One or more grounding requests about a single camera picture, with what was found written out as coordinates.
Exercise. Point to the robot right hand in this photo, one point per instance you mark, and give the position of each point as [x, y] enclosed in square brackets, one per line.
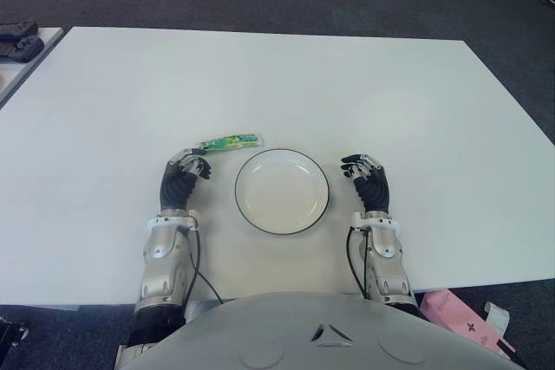
[375, 190]

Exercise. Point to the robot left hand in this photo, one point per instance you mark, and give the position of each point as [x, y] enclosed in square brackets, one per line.
[175, 188]

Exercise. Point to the robot right arm silver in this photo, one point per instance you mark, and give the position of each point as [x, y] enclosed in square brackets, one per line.
[386, 257]

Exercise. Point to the robot left arm silver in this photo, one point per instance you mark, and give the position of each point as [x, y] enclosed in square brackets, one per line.
[167, 257]

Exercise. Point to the white plate black rim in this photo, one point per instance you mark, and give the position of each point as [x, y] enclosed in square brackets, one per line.
[282, 196]

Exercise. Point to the pink cardboard box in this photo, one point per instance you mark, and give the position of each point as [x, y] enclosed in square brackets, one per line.
[455, 318]

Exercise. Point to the grey robot torso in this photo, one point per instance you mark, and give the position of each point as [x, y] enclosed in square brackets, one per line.
[321, 335]

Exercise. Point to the white paper roll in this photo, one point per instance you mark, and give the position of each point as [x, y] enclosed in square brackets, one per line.
[498, 316]

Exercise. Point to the white side table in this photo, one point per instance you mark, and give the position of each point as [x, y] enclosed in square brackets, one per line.
[41, 47]

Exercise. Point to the black game controller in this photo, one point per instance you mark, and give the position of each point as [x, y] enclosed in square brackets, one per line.
[21, 48]
[17, 27]

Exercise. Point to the black caster wheel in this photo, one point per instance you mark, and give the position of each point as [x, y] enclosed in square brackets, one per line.
[11, 331]

